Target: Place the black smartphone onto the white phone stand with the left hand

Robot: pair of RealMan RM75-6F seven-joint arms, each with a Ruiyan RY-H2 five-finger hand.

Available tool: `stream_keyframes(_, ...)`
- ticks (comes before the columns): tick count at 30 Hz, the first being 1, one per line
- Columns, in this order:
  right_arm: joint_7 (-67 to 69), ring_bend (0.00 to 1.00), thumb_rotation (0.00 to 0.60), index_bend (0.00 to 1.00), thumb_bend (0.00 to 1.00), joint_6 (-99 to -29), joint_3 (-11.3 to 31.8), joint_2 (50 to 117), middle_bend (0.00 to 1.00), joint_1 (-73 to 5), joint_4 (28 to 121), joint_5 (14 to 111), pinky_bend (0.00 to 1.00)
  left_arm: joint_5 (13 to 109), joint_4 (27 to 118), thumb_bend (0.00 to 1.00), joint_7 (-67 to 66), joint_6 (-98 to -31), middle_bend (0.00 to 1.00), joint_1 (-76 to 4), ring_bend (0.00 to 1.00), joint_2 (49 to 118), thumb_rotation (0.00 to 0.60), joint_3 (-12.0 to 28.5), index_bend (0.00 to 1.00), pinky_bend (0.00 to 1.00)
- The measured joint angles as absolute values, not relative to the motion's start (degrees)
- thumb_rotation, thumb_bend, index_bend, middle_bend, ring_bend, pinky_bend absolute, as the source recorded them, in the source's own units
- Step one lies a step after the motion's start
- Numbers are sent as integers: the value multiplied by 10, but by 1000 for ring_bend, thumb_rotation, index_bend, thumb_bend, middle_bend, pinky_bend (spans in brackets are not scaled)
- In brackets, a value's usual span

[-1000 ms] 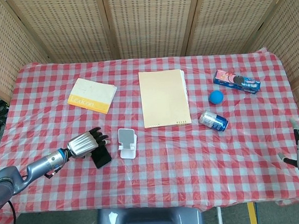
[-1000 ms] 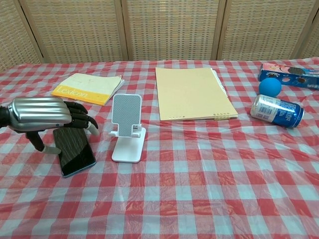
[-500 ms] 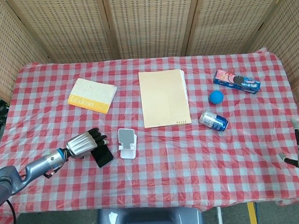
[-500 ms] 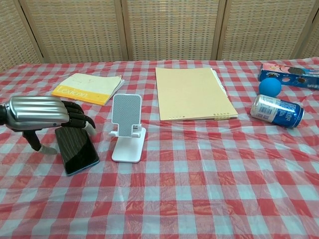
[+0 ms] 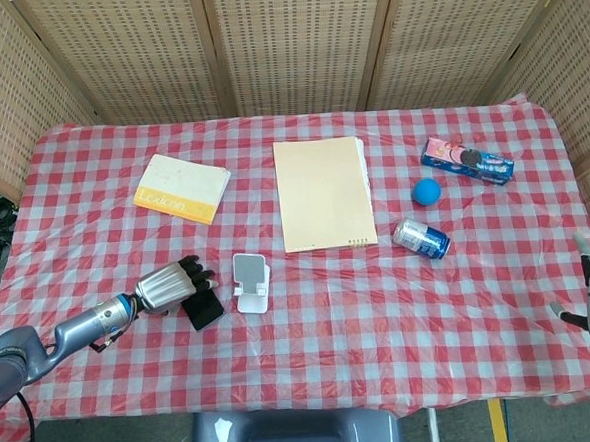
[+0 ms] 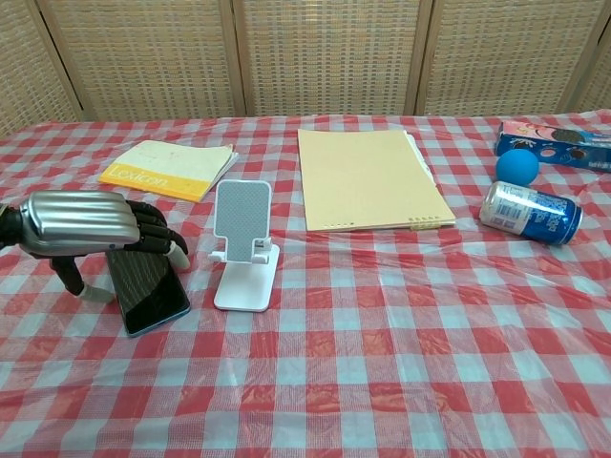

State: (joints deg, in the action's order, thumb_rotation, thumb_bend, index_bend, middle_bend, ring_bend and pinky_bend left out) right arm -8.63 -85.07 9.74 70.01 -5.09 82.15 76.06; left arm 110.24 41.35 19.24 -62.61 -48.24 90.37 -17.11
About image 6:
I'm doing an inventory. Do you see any black smartphone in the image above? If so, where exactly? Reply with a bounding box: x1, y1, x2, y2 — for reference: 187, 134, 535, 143
103, 246, 192, 339

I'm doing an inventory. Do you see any white phone stand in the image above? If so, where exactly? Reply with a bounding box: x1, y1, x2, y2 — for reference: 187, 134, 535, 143
207, 179, 282, 314

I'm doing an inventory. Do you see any red checkered tablecloth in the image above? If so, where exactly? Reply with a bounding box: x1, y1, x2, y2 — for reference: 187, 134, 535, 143
0, 109, 611, 458

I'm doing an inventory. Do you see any yellow Lexicon notebook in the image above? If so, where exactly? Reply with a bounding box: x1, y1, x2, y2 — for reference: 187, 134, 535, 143
97, 139, 240, 204

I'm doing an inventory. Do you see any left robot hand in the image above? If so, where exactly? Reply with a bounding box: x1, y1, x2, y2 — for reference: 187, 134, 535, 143
0, 189, 191, 302

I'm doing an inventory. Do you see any blue ball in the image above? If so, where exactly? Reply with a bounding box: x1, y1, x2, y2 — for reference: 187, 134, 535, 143
495, 150, 539, 186

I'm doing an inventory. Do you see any blue soda can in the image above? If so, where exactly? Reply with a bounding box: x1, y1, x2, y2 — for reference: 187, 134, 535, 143
478, 180, 584, 245

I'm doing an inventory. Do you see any beige paper folder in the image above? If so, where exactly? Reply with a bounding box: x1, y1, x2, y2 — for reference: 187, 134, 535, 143
297, 126, 456, 234

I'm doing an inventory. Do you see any bamboo folding screen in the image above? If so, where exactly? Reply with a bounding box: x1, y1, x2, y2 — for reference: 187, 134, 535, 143
0, 0, 611, 139

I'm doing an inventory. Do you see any blue cookie box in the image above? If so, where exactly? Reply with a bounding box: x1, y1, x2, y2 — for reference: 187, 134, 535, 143
494, 119, 611, 175

